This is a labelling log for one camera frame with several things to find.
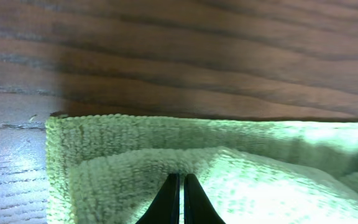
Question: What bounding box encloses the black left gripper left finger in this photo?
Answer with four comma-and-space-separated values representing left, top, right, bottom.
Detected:
136, 174, 180, 224

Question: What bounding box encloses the light green cloth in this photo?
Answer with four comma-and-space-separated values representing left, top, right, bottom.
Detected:
45, 114, 358, 223

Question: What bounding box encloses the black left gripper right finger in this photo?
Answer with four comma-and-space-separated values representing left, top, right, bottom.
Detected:
184, 174, 226, 224

